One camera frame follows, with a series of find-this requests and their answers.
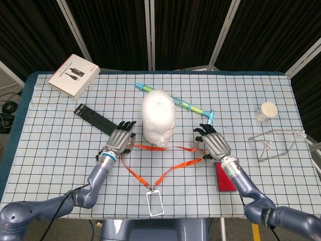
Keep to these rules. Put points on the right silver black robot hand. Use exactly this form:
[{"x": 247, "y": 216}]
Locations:
[{"x": 215, "y": 146}]

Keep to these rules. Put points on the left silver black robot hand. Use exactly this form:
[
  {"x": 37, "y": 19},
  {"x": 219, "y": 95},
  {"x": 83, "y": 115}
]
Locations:
[{"x": 119, "y": 140}]

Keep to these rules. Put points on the white badge holder frame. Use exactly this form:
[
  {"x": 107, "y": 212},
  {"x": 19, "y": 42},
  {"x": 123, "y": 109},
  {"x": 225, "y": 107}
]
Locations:
[{"x": 153, "y": 192}]

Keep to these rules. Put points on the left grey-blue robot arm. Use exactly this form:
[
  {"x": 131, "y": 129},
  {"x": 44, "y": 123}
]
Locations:
[{"x": 97, "y": 175}]

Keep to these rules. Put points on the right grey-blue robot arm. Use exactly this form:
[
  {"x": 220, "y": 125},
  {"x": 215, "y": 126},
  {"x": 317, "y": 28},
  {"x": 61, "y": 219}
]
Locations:
[{"x": 250, "y": 185}]

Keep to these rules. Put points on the white foam mannequin head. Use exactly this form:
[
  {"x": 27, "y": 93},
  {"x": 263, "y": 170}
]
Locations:
[{"x": 158, "y": 113}]

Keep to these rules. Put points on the black folding stand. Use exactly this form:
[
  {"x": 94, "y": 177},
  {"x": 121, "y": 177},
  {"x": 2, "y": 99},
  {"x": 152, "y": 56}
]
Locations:
[{"x": 95, "y": 119}]

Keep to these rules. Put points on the red ink pad case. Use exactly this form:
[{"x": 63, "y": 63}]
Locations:
[{"x": 224, "y": 180}]

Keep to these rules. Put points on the green blue toy pen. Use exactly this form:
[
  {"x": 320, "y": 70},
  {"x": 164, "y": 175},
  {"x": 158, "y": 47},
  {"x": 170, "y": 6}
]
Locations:
[{"x": 195, "y": 109}]

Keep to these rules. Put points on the white paper cup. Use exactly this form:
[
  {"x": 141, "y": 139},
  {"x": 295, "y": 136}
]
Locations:
[{"x": 268, "y": 110}]

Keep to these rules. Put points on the white checkered tablecloth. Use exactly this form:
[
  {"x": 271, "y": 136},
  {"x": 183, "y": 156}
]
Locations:
[{"x": 175, "y": 200}]

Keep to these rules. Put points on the white cardboard product box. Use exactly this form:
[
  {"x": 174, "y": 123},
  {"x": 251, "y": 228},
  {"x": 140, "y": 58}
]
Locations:
[{"x": 72, "y": 75}]

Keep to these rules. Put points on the clear safety glasses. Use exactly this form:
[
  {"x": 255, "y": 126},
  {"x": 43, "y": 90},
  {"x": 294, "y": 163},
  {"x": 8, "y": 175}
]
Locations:
[{"x": 299, "y": 133}]

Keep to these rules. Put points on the grey-blue robot torso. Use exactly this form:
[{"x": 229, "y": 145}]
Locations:
[{"x": 150, "y": 231}]

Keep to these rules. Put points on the black folding screen partition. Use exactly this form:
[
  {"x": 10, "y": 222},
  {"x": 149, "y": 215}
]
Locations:
[{"x": 113, "y": 30}]

